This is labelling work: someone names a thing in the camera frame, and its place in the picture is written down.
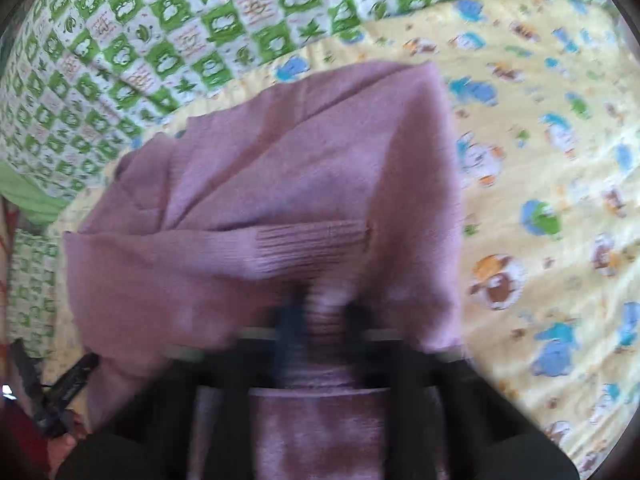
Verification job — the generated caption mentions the purple knit sweater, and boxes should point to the purple knit sweater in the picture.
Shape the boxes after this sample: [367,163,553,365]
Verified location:
[64,62,461,479]

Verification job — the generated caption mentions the green white checkered quilt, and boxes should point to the green white checkered quilt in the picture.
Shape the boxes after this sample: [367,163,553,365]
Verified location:
[0,0,601,201]

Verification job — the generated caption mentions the green patterned pillow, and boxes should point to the green patterned pillow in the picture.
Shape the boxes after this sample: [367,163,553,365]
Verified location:
[6,230,58,360]

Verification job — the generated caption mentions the yellow bear print bedsheet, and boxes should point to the yellow bear print bedsheet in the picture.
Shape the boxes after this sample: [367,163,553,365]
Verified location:
[58,0,639,479]

